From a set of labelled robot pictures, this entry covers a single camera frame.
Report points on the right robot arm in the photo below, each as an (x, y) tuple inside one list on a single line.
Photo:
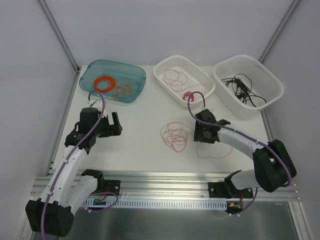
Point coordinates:
[(272, 165)]

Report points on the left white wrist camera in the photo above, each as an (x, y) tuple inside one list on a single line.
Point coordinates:
[(92, 102)]

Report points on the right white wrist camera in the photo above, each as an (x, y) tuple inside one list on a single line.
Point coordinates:
[(205, 108)]

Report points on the white slotted cable duct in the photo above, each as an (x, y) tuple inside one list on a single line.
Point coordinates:
[(175, 204)]

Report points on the teal transparent plastic bin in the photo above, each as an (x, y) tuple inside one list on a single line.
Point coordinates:
[(116, 81)]

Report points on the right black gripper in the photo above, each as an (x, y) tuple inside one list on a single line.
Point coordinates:
[(200, 131)]

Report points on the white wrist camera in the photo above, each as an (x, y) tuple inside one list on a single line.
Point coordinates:
[(205, 108), (92, 102)]

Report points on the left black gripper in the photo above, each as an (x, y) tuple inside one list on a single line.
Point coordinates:
[(109, 127)]

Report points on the white perforated plastic basket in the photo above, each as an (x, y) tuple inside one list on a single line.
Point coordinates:
[(179, 77)]

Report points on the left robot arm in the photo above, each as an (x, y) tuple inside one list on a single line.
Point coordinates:
[(54, 211)]

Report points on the aluminium mounting rail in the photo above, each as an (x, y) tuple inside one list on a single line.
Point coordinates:
[(171, 185)]

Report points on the white translucent plastic tub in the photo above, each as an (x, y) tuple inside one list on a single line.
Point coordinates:
[(245, 86)]

